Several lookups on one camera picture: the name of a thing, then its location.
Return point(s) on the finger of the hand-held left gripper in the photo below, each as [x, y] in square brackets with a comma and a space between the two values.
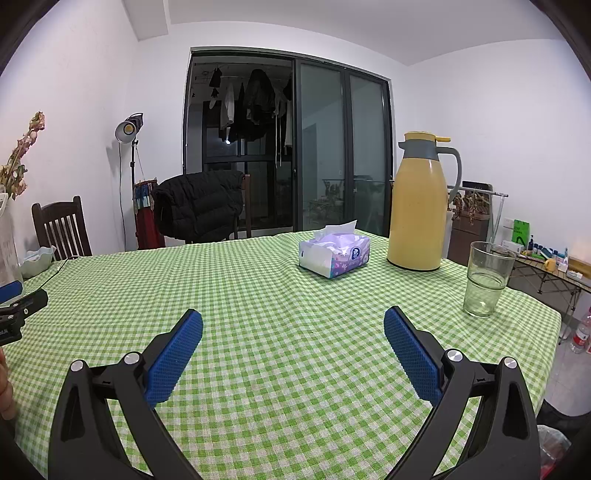
[10, 291]
[27, 302]

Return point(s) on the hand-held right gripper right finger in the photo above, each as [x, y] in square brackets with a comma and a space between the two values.
[411, 355]

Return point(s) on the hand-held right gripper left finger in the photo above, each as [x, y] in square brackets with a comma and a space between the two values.
[178, 355]

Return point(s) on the black waste bin with bag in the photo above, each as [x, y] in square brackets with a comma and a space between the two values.
[551, 450]

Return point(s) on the person's left hand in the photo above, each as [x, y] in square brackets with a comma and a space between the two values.
[5, 387]

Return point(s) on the pale wavy-edged bowl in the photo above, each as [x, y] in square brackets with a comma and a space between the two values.
[39, 263]

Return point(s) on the clear glass vase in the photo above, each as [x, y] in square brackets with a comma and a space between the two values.
[9, 249]

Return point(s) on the dark wooden chair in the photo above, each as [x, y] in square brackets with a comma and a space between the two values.
[82, 230]

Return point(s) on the clear drinking glass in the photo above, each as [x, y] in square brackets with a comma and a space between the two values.
[487, 286]

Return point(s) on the dried pink flowers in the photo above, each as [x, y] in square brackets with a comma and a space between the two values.
[18, 177]

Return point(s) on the green checked tablecloth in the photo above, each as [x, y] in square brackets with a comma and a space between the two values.
[286, 300]

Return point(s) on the purple tissue pack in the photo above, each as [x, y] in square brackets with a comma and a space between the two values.
[332, 258]

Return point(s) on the brown wooden cabinet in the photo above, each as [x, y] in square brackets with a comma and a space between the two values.
[466, 240]

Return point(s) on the red hanging bag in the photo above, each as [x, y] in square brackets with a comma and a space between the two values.
[147, 226]

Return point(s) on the yellow thermos jug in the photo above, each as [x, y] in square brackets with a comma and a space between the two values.
[415, 217]

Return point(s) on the black puffer jacket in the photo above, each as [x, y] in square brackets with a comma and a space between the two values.
[198, 207]

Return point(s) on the wooden folding table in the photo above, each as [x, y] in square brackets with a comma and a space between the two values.
[540, 277]

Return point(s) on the silver clothes rack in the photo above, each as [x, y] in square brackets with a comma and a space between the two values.
[497, 221]

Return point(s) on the dried brown plant bunch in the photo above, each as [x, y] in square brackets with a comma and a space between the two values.
[471, 205]

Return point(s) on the wooden chair holding jacket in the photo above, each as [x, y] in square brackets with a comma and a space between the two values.
[247, 207]

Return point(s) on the green paper bag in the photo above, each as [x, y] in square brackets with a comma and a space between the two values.
[521, 233]

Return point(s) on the yellow mug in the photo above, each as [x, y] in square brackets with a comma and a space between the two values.
[549, 265]

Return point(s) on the clear water bottle red label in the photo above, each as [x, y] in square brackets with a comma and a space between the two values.
[588, 323]
[578, 340]

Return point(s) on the studio floor lamp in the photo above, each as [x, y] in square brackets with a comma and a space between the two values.
[125, 131]

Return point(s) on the dark sliding glass door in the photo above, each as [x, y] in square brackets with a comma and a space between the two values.
[323, 138]

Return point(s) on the row of hanging clothes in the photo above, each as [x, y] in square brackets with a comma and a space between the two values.
[258, 97]

